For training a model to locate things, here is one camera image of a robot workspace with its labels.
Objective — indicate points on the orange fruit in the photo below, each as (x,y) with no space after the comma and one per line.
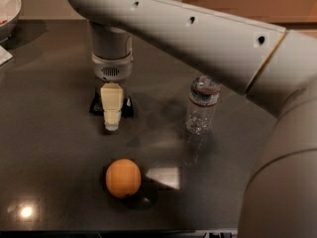
(123,178)

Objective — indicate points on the black rxbar chocolate wrapper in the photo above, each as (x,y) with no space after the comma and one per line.
(97,109)

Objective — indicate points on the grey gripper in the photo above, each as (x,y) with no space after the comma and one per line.
(112,69)

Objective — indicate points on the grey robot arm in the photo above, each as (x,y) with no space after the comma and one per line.
(274,67)

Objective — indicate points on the white bowl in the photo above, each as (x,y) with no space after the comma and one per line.
(9,15)

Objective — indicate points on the clear plastic water bottle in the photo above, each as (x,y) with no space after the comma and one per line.
(203,97)

